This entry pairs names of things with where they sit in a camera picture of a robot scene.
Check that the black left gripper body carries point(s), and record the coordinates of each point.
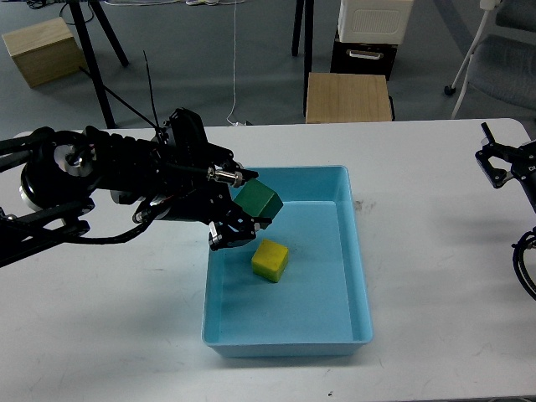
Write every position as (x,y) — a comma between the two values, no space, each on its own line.
(186,178)

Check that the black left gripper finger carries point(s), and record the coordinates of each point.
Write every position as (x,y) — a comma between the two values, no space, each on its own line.
(239,175)
(235,228)

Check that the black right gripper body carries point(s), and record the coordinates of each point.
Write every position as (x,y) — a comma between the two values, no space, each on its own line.
(523,169)

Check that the green cube block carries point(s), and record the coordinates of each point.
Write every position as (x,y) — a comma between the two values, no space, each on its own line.
(258,200)

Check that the yellow cube block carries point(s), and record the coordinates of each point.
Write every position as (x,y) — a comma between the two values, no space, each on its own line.
(269,260)

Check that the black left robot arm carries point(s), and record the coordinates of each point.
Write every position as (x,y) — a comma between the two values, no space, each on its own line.
(60,170)

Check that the light wooden box left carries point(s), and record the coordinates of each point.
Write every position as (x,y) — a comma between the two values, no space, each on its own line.
(44,52)

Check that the grey office chair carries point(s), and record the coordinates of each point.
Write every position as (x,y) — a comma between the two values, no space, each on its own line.
(497,66)

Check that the blue plastic tray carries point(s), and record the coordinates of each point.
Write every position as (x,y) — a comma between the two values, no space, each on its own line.
(320,305)

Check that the black storage crate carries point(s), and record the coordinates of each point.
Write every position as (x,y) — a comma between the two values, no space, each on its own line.
(362,59)

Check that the black stand legs centre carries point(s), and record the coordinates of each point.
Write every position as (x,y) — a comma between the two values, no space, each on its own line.
(303,26)

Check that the black tripod stand left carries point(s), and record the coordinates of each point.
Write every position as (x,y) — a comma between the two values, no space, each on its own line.
(89,53)

